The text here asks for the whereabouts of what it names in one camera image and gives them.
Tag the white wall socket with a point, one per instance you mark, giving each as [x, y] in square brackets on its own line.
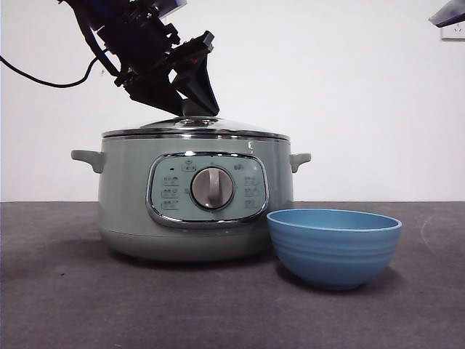
[454, 33]

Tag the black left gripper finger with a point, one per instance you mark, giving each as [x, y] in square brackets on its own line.
[152, 92]
[200, 87]

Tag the pale green electric steamer pot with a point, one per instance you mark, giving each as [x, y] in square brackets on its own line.
[123, 203]

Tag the glass lid with green knob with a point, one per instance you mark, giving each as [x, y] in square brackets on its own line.
[236, 128]

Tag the pale grey left camera box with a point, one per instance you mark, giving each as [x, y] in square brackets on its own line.
[170, 7]

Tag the blue ribbed bowl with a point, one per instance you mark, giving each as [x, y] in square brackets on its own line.
[334, 254]

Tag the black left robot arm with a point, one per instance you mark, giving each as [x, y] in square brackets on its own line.
[109, 9]

